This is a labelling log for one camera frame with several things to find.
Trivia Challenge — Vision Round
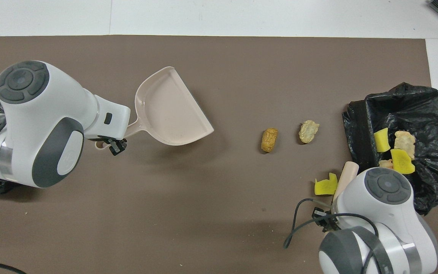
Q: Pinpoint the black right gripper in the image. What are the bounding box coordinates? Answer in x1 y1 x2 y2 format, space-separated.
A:
312 208 341 233

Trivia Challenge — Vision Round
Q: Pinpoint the notched yellow sponge piece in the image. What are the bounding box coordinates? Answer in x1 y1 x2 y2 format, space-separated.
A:
314 172 338 196

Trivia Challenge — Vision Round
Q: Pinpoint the beige hand brush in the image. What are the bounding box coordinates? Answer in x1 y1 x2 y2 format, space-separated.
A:
332 161 359 204

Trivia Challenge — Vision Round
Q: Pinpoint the beige plastic dustpan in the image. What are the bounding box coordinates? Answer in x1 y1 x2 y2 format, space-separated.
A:
95 66 215 150

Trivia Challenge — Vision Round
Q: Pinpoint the pale beige foam chunk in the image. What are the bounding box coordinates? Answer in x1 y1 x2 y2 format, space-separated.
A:
299 120 320 144

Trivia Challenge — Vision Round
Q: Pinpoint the yellow sponge wedge with imprint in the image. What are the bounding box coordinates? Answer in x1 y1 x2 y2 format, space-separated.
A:
390 148 416 175

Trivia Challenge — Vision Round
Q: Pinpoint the small yellow sponge wedge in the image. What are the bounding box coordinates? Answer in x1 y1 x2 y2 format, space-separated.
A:
373 127 391 153

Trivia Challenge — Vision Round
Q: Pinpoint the orange brown foam lump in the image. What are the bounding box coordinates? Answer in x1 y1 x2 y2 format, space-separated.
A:
261 127 279 153

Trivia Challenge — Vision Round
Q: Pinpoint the brown table mat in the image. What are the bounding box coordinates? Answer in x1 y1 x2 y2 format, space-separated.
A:
0 35 438 274

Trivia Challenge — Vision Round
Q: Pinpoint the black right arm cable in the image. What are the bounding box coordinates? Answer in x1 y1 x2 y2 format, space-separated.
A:
284 198 379 274

